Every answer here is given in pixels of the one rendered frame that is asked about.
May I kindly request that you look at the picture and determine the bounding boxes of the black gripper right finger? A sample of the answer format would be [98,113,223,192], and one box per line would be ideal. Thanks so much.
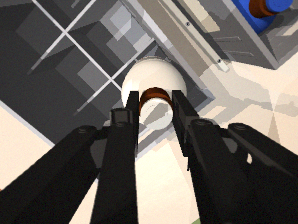
[172,90,298,224]

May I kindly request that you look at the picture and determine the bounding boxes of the grey divided crate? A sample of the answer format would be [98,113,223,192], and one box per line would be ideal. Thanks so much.
[0,0,199,148]
[172,0,298,61]

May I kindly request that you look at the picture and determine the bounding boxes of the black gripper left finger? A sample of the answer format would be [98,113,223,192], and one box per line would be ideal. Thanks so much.
[0,90,140,224]

